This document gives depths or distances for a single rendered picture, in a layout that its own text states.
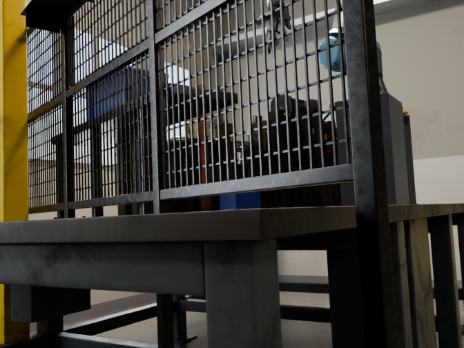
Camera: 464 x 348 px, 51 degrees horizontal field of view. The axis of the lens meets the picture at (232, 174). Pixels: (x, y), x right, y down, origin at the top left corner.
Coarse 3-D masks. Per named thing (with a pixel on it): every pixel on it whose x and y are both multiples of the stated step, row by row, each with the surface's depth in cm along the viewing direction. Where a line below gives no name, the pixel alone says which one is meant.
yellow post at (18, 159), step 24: (0, 0) 205; (24, 0) 209; (0, 24) 205; (24, 24) 208; (0, 48) 204; (24, 48) 207; (0, 72) 203; (24, 72) 206; (0, 96) 203; (24, 96) 205; (0, 120) 202; (24, 120) 204; (0, 144) 201; (24, 144) 204; (0, 168) 201; (24, 168) 203; (0, 192) 200; (24, 192) 202; (0, 216) 199; (24, 216) 201; (0, 288) 197; (0, 312) 197; (0, 336) 196; (24, 336) 197
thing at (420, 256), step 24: (408, 240) 163; (336, 264) 176; (408, 264) 163; (336, 288) 175; (360, 288) 171; (336, 312) 175; (360, 312) 170; (432, 312) 182; (336, 336) 174; (360, 336) 170; (432, 336) 179
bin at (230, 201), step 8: (256, 192) 158; (224, 200) 158; (232, 200) 154; (240, 200) 154; (248, 200) 156; (256, 200) 158; (224, 208) 158; (232, 208) 154; (240, 208) 154; (248, 208) 156; (256, 208) 158
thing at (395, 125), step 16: (384, 96) 174; (336, 112) 184; (384, 112) 174; (400, 112) 188; (336, 128) 184; (384, 128) 174; (400, 128) 185; (384, 144) 174; (400, 144) 183; (400, 160) 181; (400, 176) 179; (352, 192) 179; (400, 192) 177
